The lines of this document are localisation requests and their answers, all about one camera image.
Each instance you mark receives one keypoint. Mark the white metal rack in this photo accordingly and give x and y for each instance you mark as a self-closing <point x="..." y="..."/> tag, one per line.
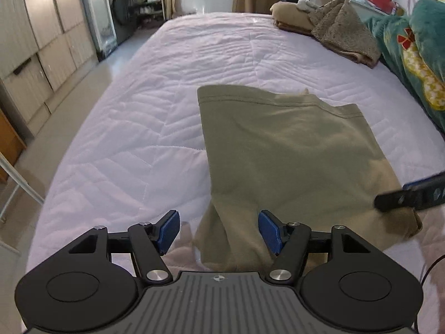
<point x="21" y="178"/>

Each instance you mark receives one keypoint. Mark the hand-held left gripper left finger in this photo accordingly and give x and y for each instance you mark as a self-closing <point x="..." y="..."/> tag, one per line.
<point x="168" y="231"/>

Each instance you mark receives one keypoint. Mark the grey plush cloth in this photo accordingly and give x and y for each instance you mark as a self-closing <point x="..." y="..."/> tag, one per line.
<point x="306" y="4"/>

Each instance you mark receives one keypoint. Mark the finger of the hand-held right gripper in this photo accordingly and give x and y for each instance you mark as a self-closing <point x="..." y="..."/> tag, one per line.
<point x="410" y="198"/>

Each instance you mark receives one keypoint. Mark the brown wooden cabinet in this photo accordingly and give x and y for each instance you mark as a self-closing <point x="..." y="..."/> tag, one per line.
<point x="8" y="146"/>

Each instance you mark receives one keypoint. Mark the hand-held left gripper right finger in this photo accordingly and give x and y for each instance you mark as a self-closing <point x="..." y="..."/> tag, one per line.
<point x="269" y="231"/>

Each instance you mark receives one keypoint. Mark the teal printed blanket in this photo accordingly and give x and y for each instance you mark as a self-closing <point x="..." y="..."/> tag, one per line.
<point x="399" y="59"/>

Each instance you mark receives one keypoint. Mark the dark grey washing machine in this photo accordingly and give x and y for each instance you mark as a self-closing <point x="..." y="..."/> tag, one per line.
<point x="123" y="14"/>

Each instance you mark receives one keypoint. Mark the tan fleece garment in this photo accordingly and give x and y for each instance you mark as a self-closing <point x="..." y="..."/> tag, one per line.
<point x="288" y="15"/>

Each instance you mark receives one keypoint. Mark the brown tweed garment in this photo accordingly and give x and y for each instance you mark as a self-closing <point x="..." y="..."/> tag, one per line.
<point x="344" y="31"/>

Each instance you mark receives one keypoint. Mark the khaki t-shirt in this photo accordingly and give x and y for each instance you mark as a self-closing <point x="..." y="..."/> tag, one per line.
<point x="295" y="153"/>

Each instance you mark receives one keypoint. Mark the beige wardrobe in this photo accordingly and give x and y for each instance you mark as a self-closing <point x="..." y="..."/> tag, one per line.
<point x="41" y="24"/>

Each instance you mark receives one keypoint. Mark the bed with lilac quilt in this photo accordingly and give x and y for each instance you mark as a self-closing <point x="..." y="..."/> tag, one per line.
<point x="139" y="128"/>

